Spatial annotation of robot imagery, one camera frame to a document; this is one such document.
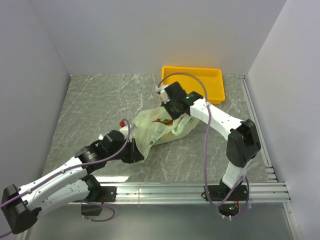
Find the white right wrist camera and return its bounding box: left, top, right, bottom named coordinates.
left=156, top=84, right=171, bottom=106

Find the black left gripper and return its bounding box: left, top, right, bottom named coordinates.
left=107, top=137, right=145, bottom=163

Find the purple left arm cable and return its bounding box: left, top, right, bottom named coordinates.
left=0, top=118, right=136, bottom=238

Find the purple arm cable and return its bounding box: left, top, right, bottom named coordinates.
left=0, top=118, right=136, bottom=238
left=157, top=72, right=251, bottom=220

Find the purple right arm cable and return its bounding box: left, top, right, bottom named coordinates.
left=157, top=72, right=251, bottom=220

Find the aluminium corner rail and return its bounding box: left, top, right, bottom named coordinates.
left=238, top=75, right=278, bottom=183

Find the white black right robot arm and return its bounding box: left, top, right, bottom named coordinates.
left=157, top=81, right=261, bottom=200

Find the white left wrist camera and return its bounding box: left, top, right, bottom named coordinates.
left=119, top=120, right=137, bottom=138

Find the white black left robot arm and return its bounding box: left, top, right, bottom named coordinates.
left=0, top=130, right=144, bottom=235

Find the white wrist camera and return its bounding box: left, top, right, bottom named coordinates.
left=119, top=120, right=137, bottom=138
left=156, top=84, right=171, bottom=106

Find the yellow plastic tray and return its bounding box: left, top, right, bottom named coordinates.
left=161, top=66, right=226, bottom=104

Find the light green plastic bag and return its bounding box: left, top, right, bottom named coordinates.
left=132, top=106, right=199, bottom=159

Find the aluminium front mounting rail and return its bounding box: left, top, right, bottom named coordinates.
left=22, top=181, right=292, bottom=240

